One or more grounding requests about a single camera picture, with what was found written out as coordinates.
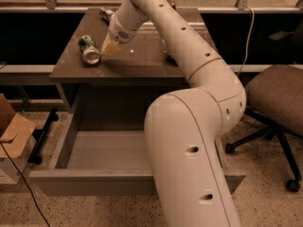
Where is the white cable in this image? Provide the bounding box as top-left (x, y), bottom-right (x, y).
top-left (236, 7), bottom-right (256, 78)

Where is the open grey top drawer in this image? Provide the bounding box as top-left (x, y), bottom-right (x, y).
top-left (28, 86), bottom-right (247, 197)

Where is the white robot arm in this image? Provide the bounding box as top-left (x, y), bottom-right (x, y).
top-left (101, 0), bottom-right (246, 227)

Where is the black bar stand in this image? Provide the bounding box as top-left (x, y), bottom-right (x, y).
top-left (27, 108), bottom-right (59, 165)

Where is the white ceramic bowl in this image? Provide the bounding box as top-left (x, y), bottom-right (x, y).
top-left (160, 39), bottom-right (175, 62)

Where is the black floor cable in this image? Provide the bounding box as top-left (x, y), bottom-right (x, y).
top-left (0, 141), bottom-right (51, 227)

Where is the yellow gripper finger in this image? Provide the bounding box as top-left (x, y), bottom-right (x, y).
top-left (101, 35), bottom-right (121, 57)

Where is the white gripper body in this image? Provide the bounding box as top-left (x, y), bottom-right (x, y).
top-left (108, 13), bottom-right (138, 44)

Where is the orange soda can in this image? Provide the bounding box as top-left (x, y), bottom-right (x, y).
top-left (169, 1), bottom-right (176, 9)

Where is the grey cabinet desk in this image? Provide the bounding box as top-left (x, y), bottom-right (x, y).
top-left (50, 9), bottom-right (188, 131)

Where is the cardboard box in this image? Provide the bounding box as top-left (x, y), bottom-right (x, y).
top-left (0, 94), bottom-right (36, 184)

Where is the silver soda can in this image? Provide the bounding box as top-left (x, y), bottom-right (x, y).
top-left (99, 7), bottom-right (115, 23)

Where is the brown office chair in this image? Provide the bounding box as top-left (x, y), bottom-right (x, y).
top-left (225, 64), bottom-right (303, 192)

